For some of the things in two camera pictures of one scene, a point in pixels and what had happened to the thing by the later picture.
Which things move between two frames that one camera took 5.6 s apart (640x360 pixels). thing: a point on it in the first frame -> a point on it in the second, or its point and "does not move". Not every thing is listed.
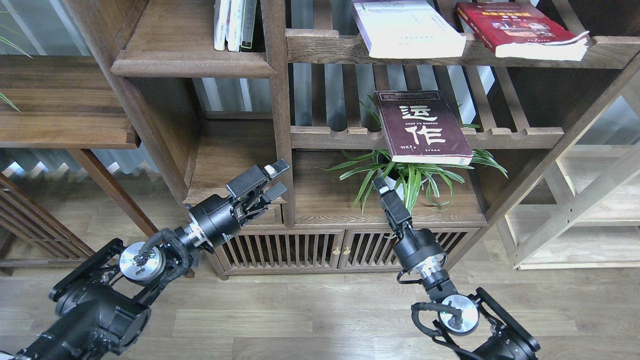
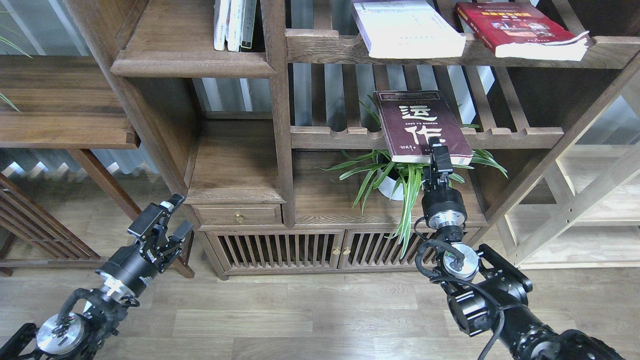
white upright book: (221, 15) does not move
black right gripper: (418, 249) -> (443, 207)
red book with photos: (521, 30) does not move
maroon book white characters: (420, 127) does not move
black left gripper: (217, 220) -> (133, 265)
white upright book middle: (233, 25) does not move
